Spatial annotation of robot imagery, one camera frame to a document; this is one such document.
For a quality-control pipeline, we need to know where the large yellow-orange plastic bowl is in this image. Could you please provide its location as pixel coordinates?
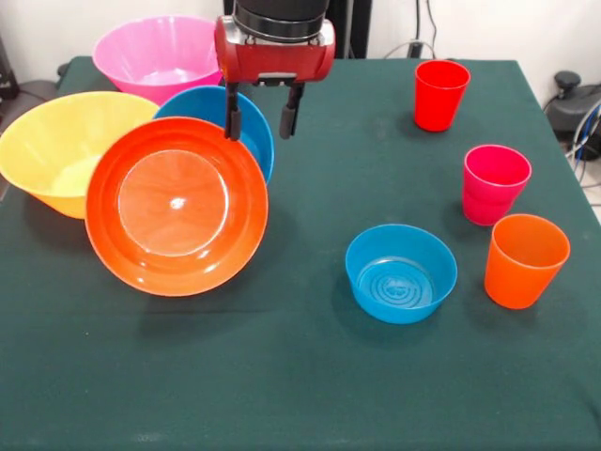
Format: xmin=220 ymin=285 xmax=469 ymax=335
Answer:
xmin=0 ymin=91 xmax=161 ymax=221

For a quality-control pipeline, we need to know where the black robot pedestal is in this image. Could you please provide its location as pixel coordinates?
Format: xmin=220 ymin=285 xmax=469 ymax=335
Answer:
xmin=223 ymin=0 xmax=372 ymax=59

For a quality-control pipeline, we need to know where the dark green tablecloth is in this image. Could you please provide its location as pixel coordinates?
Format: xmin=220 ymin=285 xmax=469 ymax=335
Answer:
xmin=0 ymin=55 xmax=601 ymax=451

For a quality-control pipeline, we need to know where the orange-red plastic bowl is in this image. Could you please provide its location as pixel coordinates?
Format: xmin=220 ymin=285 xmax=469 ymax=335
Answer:
xmin=84 ymin=116 xmax=270 ymax=298

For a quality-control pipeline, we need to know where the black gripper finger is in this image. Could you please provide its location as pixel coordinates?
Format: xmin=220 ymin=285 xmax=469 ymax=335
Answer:
xmin=223 ymin=82 xmax=244 ymax=142
xmin=278 ymin=84 xmax=306 ymax=141

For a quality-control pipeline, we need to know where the magenta plastic cup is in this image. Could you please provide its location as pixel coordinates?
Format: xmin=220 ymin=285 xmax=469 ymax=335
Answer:
xmin=461 ymin=144 xmax=533 ymax=227

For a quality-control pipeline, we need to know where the tangle of cables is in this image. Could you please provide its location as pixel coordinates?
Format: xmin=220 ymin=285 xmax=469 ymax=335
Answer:
xmin=565 ymin=105 xmax=601 ymax=189

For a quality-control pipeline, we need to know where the large pink plastic bowl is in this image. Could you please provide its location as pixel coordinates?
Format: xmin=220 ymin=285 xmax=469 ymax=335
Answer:
xmin=92 ymin=14 xmax=224 ymax=107

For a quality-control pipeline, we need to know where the red plastic cup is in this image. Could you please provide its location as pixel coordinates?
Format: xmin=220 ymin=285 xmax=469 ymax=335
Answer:
xmin=413 ymin=58 xmax=472 ymax=133

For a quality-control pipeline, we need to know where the large smooth blue bowl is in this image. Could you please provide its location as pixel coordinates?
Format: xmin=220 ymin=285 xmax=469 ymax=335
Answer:
xmin=153 ymin=85 xmax=275 ymax=187

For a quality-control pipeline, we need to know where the orange plastic cup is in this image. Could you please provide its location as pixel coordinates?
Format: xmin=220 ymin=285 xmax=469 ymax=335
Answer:
xmin=484 ymin=213 xmax=572 ymax=310

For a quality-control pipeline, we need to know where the small ringed blue bowl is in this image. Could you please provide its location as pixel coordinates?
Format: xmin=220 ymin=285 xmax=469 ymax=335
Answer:
xmin=345 ymin=224 xmax=459 ymax=325

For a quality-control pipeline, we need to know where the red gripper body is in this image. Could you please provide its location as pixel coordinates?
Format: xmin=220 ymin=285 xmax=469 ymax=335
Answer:
xmin=214 ymin=15 xmax=337 ymax=88

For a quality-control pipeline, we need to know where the black wall power cable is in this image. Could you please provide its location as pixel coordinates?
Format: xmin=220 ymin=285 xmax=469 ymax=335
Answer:
xmin=382 ymin=0 xmax=440 ymax=60

